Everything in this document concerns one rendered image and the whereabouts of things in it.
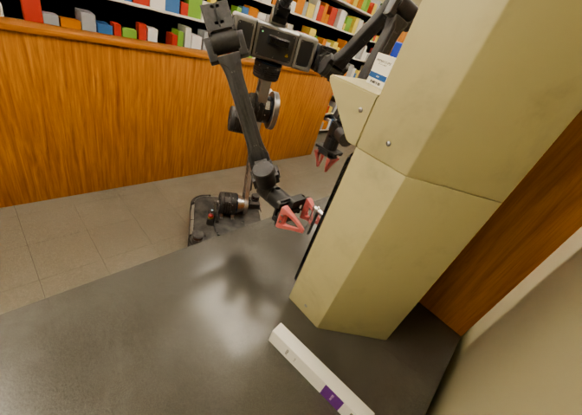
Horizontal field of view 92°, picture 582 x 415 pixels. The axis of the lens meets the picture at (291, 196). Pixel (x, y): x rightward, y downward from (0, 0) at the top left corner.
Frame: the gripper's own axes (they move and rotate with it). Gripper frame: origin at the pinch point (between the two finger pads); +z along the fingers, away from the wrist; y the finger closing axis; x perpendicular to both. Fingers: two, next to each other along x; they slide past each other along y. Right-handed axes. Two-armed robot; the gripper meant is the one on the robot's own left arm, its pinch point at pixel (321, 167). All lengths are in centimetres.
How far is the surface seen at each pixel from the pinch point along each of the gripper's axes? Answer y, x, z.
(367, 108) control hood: 32, -46, -38
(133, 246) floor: -94, -39, 109
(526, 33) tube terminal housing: 47, -43, -54
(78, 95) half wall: -163, -46, 31
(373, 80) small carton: 26, -37, -41
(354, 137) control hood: 31, -46, -32
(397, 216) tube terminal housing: 45, -44, -22
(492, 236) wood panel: 61, -9, -15
